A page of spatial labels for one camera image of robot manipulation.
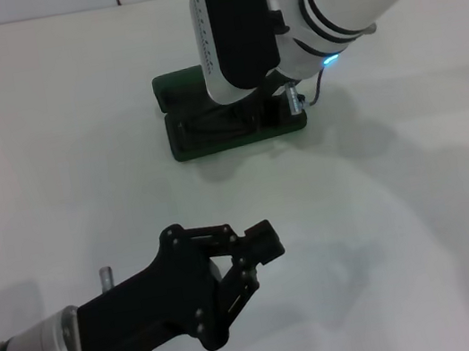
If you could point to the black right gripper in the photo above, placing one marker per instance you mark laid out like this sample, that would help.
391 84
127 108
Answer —
271 87

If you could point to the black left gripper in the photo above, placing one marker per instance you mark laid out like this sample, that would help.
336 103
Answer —
149 309

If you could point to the black glasses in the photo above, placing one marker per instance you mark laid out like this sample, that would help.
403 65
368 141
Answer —
207 125

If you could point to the green glasses case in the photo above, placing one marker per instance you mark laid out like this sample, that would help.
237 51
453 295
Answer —
170 91

